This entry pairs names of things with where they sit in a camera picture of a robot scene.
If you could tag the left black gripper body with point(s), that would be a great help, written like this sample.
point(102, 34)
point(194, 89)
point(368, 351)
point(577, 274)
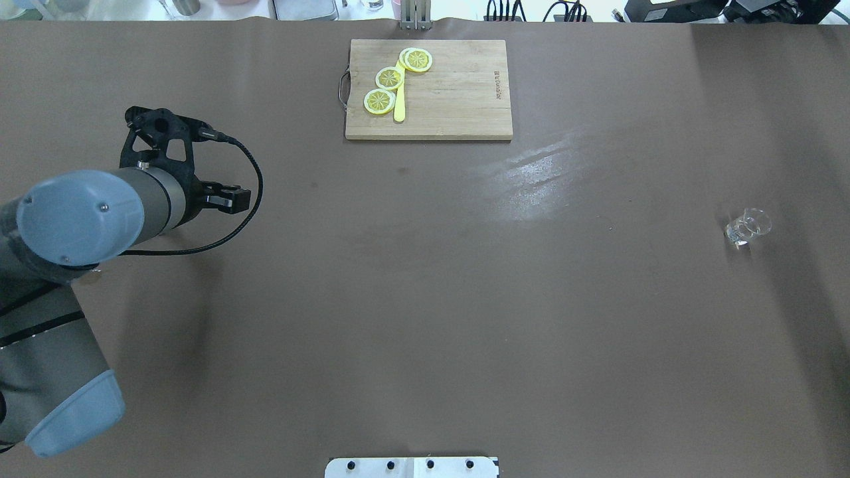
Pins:
point(193, 204)

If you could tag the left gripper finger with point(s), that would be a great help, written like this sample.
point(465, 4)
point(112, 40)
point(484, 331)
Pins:
point(230, 199)

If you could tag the clear glass beaker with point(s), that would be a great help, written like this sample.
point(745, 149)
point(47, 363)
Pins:
point(752, 224)

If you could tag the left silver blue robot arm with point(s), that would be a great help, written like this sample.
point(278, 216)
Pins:
point(58, 389)

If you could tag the pink plastic cup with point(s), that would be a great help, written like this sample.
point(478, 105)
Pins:
point(396, 8)

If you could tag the silver kitchen scale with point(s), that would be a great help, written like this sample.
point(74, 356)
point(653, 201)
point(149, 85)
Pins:
point(307, 10)

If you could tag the yellow plastic stick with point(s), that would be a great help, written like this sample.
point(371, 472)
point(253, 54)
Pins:
point(399, 113)

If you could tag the middle lemon slice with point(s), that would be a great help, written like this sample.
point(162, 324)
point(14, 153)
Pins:
point(390, 78)

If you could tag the far lemon slice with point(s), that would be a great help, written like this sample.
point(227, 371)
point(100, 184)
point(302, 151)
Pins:
point(416, 59)

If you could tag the bamboo cutting board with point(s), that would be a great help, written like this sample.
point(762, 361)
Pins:
point(465, 95)

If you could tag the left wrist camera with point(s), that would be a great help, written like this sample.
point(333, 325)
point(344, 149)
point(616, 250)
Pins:
point(160, 138)

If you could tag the lemon slice near handle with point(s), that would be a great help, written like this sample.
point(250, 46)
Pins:
point(379, 101)

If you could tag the aluminium frame post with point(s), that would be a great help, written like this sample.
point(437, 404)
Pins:
point(415, 15)

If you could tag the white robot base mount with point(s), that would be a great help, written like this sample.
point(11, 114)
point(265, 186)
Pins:
point(425, 466)

